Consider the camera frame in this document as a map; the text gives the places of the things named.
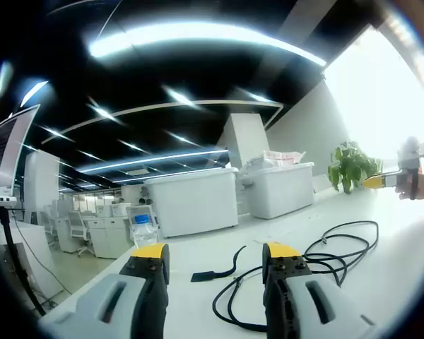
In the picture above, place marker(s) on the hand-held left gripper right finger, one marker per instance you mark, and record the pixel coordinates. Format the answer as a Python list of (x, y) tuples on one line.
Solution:
[(304, 303)]

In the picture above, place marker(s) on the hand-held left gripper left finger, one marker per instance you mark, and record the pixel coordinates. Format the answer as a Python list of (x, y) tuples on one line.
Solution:
[(127, 300)]

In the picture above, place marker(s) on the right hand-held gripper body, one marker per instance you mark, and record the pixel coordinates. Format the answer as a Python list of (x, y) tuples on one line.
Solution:
[(410, 155)]

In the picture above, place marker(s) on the white desktop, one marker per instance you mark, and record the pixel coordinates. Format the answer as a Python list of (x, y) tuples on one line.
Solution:
[(198, 254)]

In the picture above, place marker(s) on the green potted plant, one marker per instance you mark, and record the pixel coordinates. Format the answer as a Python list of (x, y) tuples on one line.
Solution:
[(350, 162)]

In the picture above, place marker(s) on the clear water bottle blue cap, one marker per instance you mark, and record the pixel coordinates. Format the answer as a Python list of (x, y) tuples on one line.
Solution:
[(145, 233)]

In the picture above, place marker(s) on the white office chair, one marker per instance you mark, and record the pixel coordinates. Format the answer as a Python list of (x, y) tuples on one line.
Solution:
[(78, 226)]

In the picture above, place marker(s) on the white storage bin with bag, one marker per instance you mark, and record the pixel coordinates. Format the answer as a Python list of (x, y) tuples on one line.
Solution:
[(282, 190)]

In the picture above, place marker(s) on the white plastic bag red print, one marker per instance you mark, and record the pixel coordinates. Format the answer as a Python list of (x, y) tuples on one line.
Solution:
[(282, 157)]

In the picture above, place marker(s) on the white side cabinet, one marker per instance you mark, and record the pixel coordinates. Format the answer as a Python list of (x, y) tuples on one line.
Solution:
[(39, 254)]

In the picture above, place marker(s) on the black stand pole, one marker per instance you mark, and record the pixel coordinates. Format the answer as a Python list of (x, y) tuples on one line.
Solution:
[(23, 272)]

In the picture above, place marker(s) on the silver laptop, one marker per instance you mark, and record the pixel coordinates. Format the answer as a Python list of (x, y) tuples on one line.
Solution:
[(7, 141)]

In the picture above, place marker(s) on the long ceiling light strip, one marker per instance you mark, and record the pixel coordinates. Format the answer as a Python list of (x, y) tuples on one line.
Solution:
[(198, 37)]

